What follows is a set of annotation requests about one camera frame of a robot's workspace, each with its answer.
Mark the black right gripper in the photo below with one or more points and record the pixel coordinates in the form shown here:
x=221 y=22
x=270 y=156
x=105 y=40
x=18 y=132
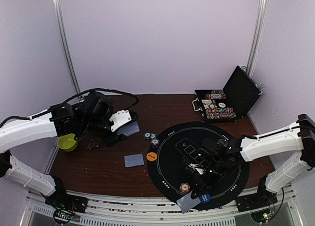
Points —
x=201 y=177

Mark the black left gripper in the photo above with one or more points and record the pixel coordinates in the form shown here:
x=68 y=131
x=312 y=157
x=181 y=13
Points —
x=109 y=141

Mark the blue small blind button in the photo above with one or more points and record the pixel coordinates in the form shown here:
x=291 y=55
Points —
x=204 y=198

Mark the orange poker chip stack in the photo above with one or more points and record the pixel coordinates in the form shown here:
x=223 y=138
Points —
x=184 y=188

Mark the grey playing card deck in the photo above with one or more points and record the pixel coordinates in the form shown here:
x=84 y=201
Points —
x=129 y=129

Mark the dealt card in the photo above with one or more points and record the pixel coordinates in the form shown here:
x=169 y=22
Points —
x=186 y=202

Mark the purple poker chip stack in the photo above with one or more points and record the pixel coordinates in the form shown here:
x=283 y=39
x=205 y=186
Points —
x=155 y=142

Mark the orange big blind button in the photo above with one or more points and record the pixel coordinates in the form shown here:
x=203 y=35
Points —
x=151 y=156

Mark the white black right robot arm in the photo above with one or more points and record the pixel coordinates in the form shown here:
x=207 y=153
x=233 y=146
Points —
x=224 y=155

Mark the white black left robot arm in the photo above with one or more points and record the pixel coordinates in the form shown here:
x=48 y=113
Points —
x=90 y=112

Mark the black red triangle marker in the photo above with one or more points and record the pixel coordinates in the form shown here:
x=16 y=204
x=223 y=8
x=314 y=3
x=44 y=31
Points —
x=92 y=144

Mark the round black poker mat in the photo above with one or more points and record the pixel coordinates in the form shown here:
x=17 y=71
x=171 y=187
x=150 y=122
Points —
x=178 y=148

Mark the lime green bowl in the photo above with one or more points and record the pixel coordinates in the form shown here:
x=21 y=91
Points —
x=67 y=142

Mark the poker chip row in case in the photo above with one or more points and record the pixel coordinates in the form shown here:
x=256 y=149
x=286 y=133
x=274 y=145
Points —
x=215 y=96
x=220 y=110
x=216 y=92
x=221 y=116

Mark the blue playing card box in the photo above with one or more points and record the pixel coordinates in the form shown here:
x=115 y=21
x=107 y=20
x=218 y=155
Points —
x=208 y=104

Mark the black poker chip case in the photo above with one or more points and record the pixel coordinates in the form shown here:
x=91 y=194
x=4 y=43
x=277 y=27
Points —
x=241 y=95

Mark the white dealer button in case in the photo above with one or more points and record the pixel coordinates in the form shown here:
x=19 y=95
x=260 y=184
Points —
x=221 y=104

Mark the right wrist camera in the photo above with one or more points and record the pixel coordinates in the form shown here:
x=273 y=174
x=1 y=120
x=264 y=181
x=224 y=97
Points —
x=197 y=168

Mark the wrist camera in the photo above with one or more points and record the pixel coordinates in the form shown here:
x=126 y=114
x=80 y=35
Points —
x=197 y=168
x=121 y=118

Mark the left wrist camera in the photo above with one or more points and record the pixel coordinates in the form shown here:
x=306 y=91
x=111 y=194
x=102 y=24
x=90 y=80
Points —
x=121 y=118

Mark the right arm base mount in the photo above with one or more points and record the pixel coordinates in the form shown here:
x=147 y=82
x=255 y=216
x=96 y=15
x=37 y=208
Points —
x=255 y=201

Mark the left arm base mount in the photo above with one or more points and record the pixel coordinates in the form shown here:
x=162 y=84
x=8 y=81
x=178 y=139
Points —
x=67 y=202

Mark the left aluminium corner post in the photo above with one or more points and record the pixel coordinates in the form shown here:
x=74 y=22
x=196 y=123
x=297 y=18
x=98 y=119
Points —
x=65 y=46

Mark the aluminium corner post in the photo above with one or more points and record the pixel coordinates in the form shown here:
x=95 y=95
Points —
x=257 y=35
x=65 y=46

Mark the right aluminium corner post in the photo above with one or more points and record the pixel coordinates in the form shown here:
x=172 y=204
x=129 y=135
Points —
x=257 y=35

